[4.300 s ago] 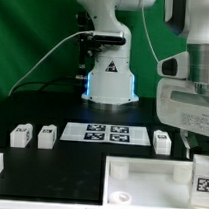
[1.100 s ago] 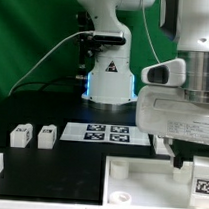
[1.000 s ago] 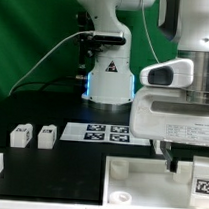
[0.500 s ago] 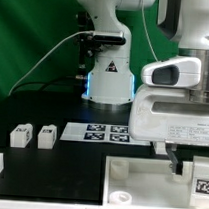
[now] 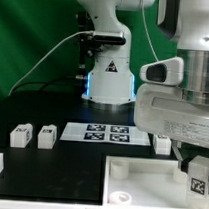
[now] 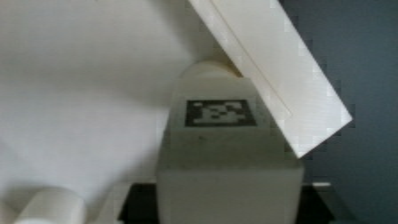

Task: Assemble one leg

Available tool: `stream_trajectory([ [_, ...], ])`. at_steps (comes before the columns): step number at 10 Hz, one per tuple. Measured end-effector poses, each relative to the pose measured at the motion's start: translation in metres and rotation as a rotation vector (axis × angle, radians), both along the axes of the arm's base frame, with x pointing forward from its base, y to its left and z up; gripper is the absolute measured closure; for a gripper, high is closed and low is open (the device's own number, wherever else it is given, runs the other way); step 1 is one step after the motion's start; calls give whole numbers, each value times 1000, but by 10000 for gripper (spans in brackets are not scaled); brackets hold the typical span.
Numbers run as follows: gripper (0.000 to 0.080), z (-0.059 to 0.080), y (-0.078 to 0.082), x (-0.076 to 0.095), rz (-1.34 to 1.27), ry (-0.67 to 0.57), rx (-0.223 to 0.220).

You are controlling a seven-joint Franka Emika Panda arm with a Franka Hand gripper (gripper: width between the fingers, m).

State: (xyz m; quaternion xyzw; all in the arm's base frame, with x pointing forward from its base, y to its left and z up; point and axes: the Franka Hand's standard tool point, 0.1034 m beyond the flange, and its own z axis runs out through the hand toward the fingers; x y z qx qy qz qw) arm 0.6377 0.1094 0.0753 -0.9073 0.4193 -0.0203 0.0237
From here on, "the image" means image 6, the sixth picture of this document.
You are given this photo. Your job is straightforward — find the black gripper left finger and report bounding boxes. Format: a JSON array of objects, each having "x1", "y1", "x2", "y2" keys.
[{"x1": 103, "y1": 183, "x2": 159, "y2": 224}]

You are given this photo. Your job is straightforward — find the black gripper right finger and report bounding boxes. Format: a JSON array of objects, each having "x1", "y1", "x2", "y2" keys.
[{"x1": 300, "y1": 182, "x2": 358, "y2": 224}]

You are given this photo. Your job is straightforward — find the white table leg with tag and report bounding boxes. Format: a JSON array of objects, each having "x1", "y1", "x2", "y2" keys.
[{"x1": 156, "y1": 61, "x2": 303, "y2": 224}]

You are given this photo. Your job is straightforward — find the white square tabletop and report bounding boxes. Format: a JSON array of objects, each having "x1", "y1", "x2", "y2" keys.
[{"x1": 0, "y1": 0, "x2": 351, "y2": 224}]

